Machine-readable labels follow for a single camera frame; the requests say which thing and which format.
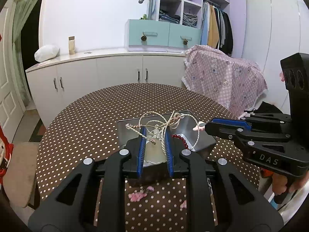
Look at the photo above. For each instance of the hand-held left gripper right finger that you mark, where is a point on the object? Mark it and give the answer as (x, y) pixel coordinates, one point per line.
(169, 149)

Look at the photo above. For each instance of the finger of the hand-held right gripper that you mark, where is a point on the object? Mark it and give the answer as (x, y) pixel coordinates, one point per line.
(231, 122)
(219, 130)

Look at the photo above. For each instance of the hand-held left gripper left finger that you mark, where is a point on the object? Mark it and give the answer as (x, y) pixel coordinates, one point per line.
(142, 149)

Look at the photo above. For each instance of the grey metal box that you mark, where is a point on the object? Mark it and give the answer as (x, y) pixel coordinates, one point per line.
(185, 128)

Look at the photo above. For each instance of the person's right hand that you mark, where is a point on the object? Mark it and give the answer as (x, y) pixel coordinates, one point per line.
(278, 182)

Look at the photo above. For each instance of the pink checked bear blanket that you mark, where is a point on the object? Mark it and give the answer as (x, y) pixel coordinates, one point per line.
(217, 77)

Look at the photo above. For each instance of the small pink bead ornament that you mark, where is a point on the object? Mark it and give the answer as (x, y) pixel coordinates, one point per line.
(183, 204)

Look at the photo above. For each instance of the brown polka dot tablecloth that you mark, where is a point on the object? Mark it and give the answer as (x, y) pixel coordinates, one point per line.
(84, 125)

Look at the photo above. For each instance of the long white cabinet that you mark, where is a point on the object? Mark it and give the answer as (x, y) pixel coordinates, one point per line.
(96, 72)

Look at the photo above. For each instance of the pinecone drawer ornament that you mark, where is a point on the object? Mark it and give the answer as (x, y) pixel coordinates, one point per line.
(185, 41)
(144, 38)

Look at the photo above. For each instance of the row of hanging clothes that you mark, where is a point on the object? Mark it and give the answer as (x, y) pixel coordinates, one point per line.
(217, 29)

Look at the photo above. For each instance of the white wardrobe doors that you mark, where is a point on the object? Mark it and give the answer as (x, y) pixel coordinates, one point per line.
(265, 29)

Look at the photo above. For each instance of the folded blue jeans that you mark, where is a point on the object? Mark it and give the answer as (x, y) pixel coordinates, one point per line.
(169, 18)
(190, 19)

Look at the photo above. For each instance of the teal drawer unit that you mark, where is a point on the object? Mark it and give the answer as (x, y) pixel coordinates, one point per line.
(157, 32)

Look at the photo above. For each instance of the beige bottle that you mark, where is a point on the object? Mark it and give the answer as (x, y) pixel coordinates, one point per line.
(71, 45)

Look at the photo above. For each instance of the small green plant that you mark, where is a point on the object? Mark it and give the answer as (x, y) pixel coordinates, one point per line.
(144, 17)

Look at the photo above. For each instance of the white plastic bag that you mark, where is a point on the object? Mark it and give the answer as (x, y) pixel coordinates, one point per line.
(47, 53)

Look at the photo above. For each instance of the white panel door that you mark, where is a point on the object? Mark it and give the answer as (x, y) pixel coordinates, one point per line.
(9, 89)

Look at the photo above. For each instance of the green lace curtain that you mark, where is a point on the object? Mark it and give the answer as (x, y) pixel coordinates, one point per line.
(20, 41)

